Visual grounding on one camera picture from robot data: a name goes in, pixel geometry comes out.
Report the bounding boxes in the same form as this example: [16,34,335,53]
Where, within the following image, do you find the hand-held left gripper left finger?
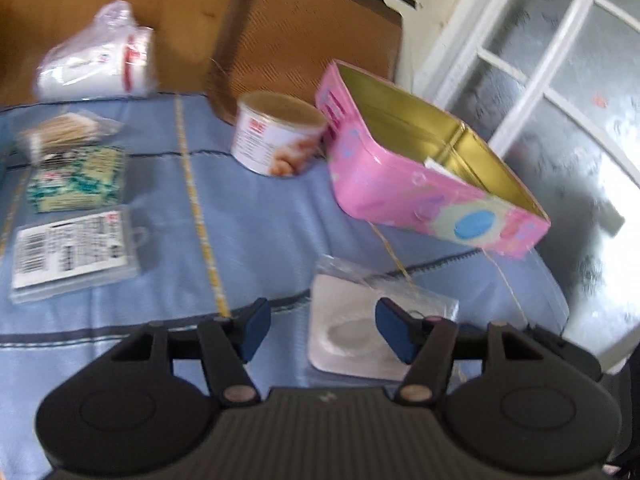
[107,297,273,408]

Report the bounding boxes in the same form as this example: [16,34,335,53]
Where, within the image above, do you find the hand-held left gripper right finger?
[375,297,551,407]

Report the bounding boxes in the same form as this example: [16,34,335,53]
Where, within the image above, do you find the clear packet with white pad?
[307,255,460,378]

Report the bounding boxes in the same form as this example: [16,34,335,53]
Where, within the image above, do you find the pink tin box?
[314,60,551,260]

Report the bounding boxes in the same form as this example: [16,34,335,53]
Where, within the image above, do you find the blue striped tablecloth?
[0,92,571,480]

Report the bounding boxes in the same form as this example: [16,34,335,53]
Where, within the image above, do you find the white food can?
[231,91,328,177]

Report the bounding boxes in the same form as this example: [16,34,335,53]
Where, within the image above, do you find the clear package with white label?
[10,207,151,303]

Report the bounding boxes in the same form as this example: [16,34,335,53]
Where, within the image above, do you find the green patterned tissue pack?
[26,146,126,213]

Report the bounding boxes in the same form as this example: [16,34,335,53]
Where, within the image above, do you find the white framed glass door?
[412,0,640,371]

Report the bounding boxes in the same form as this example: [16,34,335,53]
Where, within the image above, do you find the white cups in plastic bag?
[32,1,157,102]

